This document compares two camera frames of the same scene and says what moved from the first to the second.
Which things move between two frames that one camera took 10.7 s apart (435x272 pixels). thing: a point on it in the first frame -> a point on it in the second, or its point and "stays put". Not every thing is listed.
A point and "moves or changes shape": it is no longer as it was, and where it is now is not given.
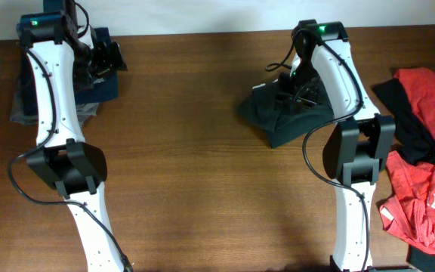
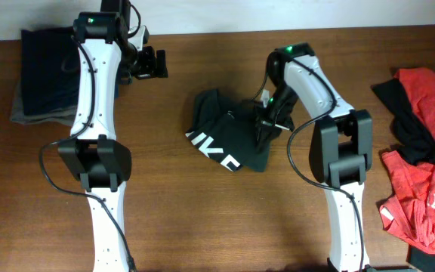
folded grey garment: x=18 y=116 stays put
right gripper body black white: x=298 y=90 -> x=276 y=115
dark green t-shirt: x=278 y=119 moves or changes shape
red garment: x=423 y=203 stays put
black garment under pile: x=421 y=145 stays put
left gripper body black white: x=101 y=63 -> x=141 y=64
